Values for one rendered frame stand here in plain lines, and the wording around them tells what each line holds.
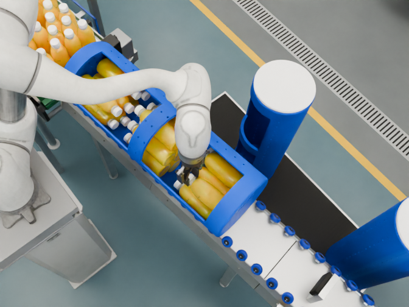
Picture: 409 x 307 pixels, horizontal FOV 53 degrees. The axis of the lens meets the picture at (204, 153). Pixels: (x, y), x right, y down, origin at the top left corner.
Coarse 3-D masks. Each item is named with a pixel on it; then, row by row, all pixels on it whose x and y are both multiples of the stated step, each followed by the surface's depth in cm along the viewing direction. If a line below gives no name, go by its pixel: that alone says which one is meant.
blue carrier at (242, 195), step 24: (96, 48) 162; (72, 72) 159; (96, 72) 178; (96, 120) 162; (144, 120) 149; (168, 120) 150; (120, 144) 159; (144, 144) 149; (216, 144) 148; (144, 168) 156; (240, 168) 144; (240, 192) 139; (216, 216) 141; (240, 216) 162
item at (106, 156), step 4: (92, 136) 218; (96, 140) 216; (96, 144) 225; (100, 144) 223; (100, 148) 226; (104, 148) 229; (100, 152) 232; (104, 152) 232; (108, 152) 237; (100, 156) 241; (104, 156) 236; (108, 156) 240; (104, 160) 242; (108, 160) 244; (112, 160) 248; (104, 164) 253; (108, 164) 248; (112, 164) 252; (108, 168) 251; (112, 168) 255; (108, 172) 262; (112, 172) 260; (116, 172) 265; (112, 176) 264; (116, 176) 269
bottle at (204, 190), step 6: (192, 180) 151; (198, 180) 150; (204, 180) 151; (192, 186) 150; (198, 186) 149; (204, 186) 148; (210, 186) 149; (198, 192) 149; (204, 192) 148; (210, 192) 148; (216, 192) 148; (198, 198) 150; (204, 198) 148; (210, 198) 147; (216, 198) 147; (204, 204) 150; (210, 204) 147; (216, 204) 146
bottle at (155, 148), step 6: (132, 126) 160; (132, 132) 159; (150, 144) 155; (156, 144) 154; (162, 144) 155; (150, 150) 155; (156, 150) 154; (162, 150) 154; (168, 150) 154; (174, 150) 156; (156, 156) 154; (162, 156) 153; (168, 156) 153; (174, 156) 158; (162, 162) 154; (168, 162) 158
